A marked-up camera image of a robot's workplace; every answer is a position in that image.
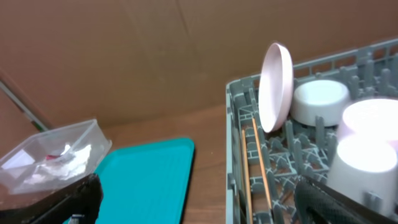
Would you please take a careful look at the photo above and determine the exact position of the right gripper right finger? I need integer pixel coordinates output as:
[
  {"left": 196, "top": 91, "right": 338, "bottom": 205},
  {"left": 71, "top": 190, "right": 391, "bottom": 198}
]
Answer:
[{"left": 294, "top": 179, "right": 397, "bottom": 224}]

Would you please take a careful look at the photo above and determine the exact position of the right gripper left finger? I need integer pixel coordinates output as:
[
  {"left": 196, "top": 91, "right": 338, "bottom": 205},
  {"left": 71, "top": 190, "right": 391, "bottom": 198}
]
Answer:
[{"left": 0, "top": 173, "right": 104, "bottom": 224}]

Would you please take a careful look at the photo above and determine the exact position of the white napkin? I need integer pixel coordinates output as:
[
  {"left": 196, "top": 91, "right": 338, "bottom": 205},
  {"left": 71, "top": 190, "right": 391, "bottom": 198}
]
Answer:
[{"left": 24, "top": 144, "right": 91, "bottom": 185}]

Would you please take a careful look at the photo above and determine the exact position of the red snack wrapper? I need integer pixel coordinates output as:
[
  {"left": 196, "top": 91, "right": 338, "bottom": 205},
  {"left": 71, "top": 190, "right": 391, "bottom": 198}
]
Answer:
[{"left": 46, "top": 154, "right": 61, "bottom": 160}]

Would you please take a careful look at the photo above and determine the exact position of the white paper cup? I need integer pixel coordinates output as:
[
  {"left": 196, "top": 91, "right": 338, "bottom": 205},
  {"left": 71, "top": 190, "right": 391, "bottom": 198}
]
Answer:
[{"left": 326, "top": 136, "right": 397, "bottom": 217}]

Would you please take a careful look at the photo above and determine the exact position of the grey bowl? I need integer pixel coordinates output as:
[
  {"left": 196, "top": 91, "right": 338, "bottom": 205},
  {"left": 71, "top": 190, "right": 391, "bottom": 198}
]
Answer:
[{"left": 290, "top": 80, "right": 351, "bottom": 127}]

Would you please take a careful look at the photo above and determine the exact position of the white plate with rice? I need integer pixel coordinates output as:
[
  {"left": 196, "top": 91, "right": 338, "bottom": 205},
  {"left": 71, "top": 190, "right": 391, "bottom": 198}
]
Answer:
[{"left": 258, "top": 42, "right": 294, "bottom": 133}]

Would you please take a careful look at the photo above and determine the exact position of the small pink bowl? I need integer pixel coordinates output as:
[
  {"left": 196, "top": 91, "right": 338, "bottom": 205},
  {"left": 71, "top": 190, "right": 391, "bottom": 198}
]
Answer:
[{"left": 336, "top": 98, "right": 397, "bottom": 149}]

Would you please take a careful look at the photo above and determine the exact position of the grey dishwasher rack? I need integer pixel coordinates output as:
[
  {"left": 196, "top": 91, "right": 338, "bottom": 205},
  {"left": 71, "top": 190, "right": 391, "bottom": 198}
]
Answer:
[{"left": 225, "top": 39, "right": 397, "bottom": 223}]

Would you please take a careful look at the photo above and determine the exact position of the black plastic tray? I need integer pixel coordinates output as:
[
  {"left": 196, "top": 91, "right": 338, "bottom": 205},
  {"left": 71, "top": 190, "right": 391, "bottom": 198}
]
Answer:
[{"left": 0, "top": 177, "right": 94, "bottom": 224}]

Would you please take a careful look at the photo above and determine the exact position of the clear plastic bin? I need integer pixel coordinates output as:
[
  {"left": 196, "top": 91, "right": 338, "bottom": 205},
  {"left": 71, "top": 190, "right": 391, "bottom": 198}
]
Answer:
[{"left": 1, "top": 119, "right": 112, "bottom": 195}]

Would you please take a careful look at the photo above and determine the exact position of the teal plastic tray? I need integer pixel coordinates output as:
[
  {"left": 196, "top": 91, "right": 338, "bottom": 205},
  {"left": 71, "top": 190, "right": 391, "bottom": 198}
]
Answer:
[{"left": 95, "top": 138, "right": 195, "bottom": 224}]

